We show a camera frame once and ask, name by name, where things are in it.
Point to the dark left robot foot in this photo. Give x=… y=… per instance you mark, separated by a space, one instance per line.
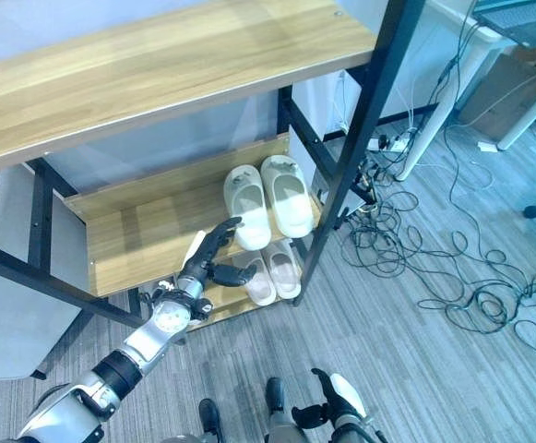
x=210 y=417

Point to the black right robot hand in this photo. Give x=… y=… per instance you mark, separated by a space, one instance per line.
x=348 y=397

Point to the pale green rubber slipper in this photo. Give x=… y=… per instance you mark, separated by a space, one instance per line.
x=249 y=207
x=290 y=198

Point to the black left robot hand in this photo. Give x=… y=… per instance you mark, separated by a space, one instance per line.
x=203 y=258

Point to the silver right robot leg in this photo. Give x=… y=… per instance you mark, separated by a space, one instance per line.
x=283 y=429

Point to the white cabinet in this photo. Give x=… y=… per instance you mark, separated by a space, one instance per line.
x=327 y=101

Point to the dark right robot foot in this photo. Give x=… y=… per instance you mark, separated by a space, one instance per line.
x=275 y=394

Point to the grey rounded panel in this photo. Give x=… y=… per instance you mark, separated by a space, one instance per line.
x=4 y=318

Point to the grey electronics box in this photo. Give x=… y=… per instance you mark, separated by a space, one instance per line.
x=353 y=200

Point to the white desk leg post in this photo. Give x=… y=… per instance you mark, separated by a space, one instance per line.
x=532 y=111

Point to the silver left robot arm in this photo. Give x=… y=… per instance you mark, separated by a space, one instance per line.
x=152 y=339

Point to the large wooden rack board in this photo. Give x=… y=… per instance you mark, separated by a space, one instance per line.
x=157 y=78

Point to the beige rubber slipper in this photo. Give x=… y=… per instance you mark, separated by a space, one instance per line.
x=283 y=272
x=259 y=283

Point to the small white adapter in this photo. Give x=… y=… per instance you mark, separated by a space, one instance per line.
x=487 y=147

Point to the dark robot foot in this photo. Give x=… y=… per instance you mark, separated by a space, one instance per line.
x=210 y=417
x=275 y=394

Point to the black metal rack frame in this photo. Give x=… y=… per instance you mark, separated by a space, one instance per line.
x=364 y=115

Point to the brown cardboard box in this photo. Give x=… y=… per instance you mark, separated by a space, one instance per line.
x=503 y=92

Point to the dark open laptop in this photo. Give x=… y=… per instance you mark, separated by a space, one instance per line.
x=523 y=20

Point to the white power strip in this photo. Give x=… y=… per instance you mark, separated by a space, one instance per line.
x=394 y=143

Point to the wooden shelf with raised rim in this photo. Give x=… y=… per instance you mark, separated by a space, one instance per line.
x=152 y=235

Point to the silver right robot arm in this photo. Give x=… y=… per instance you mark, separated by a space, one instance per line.
x=357 y=431

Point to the white slanted desk leg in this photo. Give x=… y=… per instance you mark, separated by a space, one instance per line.
x=438 y=115

